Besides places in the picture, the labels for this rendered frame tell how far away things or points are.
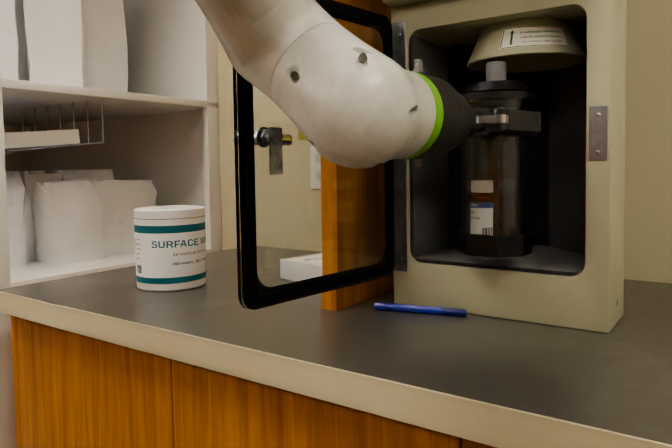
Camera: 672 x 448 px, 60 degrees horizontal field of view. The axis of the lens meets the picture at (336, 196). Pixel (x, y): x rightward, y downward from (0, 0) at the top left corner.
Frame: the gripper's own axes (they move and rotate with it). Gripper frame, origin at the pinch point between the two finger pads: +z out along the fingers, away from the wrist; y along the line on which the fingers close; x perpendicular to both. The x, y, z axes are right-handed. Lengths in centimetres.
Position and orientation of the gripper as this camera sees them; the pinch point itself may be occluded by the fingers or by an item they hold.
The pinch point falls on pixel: (494, 127)
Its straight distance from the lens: 86.2
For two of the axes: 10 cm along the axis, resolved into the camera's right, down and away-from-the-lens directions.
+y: -8.1, -0.3, 5.9
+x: 0.1, 10.0, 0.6
